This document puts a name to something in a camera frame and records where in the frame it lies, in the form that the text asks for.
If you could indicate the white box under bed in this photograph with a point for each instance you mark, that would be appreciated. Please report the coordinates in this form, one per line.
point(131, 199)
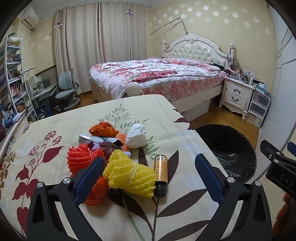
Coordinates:
point(198, 109)

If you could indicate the white desk lamp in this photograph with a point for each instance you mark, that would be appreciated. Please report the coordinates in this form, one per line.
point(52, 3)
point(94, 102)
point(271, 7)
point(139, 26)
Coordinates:
point(30, 69)

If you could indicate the blue stool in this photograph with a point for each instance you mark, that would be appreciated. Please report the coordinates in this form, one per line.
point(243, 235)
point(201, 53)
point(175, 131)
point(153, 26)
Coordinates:
point(45, 111)

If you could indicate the floral tablecloth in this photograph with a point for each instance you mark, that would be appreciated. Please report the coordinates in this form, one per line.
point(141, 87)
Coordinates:
point(69, 129)

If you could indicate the white bed with tufted headboard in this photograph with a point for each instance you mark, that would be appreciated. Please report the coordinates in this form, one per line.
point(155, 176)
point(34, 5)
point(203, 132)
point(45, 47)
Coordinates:
point(198, 49)

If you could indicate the red-orange foam net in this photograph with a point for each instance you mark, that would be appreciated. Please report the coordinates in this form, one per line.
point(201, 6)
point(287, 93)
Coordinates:
point(78, 157)
point(99, 191)

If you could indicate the yellow foam net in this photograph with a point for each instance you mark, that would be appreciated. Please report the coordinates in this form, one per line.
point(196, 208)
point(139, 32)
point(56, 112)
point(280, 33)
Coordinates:
point(124, 171)

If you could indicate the round bin with black bag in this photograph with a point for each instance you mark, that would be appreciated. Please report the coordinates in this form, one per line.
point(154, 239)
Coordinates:
point(226, 143)

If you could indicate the amber bottle with black cap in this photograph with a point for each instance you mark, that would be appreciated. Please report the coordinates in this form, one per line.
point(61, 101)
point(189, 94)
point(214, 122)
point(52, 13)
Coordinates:
point(160, 171)

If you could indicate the white nightstand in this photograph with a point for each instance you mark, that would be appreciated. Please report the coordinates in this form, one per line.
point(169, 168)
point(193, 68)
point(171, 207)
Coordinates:
point(235, 92)

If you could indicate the pink floral quilt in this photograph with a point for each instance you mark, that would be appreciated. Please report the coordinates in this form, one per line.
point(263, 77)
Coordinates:
point(150, 74)

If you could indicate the person's right forearm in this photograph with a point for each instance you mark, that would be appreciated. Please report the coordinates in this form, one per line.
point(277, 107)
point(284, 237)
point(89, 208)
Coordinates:
point(286, 213)

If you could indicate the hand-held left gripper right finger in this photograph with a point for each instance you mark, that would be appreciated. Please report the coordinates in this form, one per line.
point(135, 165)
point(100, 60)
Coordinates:
point(208, 180)

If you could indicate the thin metal rod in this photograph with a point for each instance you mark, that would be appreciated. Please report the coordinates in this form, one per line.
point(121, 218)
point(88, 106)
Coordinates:
point(171, 23)

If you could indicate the grey study desk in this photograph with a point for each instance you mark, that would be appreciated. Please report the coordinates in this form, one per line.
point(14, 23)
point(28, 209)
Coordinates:
point(44, 90)

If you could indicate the plastic drawer unit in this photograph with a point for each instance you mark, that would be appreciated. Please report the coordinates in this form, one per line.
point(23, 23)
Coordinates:
point(257, 106)

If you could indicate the white and blue tissue packet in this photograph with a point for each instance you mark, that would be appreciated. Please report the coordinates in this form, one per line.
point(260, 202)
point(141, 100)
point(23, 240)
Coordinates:
point(91, 139)

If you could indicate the white air conditioner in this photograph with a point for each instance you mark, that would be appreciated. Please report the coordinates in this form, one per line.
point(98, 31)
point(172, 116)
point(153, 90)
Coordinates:
point(29, 18)

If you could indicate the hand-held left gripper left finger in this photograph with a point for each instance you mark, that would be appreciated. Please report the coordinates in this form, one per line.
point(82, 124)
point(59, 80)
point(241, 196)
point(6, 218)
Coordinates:
point(90, 178)

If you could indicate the white dresser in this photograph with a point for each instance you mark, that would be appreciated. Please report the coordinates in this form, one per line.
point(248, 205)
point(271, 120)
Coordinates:
point(13, 132)

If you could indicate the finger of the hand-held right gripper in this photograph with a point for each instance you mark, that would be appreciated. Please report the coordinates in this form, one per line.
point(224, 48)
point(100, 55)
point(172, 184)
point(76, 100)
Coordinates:
point(291, 148)
point(269, 149)

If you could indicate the purple paper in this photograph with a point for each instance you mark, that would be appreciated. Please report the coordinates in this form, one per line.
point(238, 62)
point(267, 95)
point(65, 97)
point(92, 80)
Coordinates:
point(111, 144)

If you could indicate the white volleyball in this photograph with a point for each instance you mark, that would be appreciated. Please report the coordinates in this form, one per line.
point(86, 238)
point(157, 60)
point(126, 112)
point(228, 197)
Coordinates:
point(133, 88)

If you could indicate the white bookshelf with books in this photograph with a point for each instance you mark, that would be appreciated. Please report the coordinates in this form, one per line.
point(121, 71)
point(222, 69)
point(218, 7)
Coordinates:
point(13, 76)

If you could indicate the grey-blue desk chair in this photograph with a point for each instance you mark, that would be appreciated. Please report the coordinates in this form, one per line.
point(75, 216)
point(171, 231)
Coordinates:
point(66, 90)

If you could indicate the orange plastic bag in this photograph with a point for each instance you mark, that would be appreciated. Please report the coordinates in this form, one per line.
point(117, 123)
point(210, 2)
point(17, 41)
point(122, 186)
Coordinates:
point(103, 128)

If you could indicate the beige curtain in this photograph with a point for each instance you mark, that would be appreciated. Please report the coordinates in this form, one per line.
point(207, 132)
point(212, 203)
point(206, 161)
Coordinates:
point(97, 46)

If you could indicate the white wardrobe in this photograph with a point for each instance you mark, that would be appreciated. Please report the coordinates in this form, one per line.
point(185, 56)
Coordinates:
point(281, 81)

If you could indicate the clutter of bottles on nightstand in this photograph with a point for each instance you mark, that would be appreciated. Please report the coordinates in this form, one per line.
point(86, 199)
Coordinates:
point(240, 73)

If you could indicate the white paper ball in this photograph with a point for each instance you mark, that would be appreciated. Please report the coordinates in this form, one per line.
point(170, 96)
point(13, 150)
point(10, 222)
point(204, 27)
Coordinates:
point(136, 136)

